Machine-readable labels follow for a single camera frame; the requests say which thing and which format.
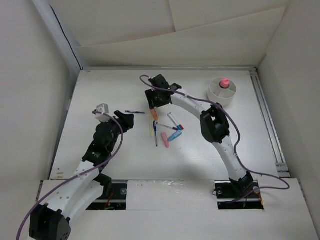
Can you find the blue ballpoint pen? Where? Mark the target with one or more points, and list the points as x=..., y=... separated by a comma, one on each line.
x=155, y=133

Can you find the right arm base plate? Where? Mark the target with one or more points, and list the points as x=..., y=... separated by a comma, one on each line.
x=228, y=199

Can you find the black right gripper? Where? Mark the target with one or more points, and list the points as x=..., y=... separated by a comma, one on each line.
x=150, y=95

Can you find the purple tipped marker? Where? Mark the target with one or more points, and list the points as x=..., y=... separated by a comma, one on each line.
x=167, y=127

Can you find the blue capped white marker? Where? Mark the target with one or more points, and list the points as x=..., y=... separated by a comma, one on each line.
x=174, y=121

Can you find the white round divided container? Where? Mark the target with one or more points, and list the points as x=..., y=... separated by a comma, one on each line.
x=219, y=95

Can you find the yellow pen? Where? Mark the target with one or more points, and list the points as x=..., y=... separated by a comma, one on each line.
x=151, y=129

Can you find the purple pen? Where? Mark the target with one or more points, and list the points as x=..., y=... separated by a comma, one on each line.
x=134, y=112

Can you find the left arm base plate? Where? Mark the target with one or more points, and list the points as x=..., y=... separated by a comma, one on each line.
x=115, y=201

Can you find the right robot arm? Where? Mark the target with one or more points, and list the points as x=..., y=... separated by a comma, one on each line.
x=214, y=126

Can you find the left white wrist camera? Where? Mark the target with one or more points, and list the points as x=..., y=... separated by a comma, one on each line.
x=100, y=112

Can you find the pink capped glue bottle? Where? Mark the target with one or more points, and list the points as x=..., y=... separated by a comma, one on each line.
x=224, y=83

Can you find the red capped white marker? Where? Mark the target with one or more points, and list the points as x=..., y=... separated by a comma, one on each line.
x=178, y=122

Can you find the orange correction tape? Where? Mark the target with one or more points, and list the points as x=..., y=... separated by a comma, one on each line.
x=154, y=114

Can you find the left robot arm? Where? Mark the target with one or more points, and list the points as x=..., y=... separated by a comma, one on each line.
x=64, y=204

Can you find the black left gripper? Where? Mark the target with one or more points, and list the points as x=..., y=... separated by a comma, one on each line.
x=128, y=123

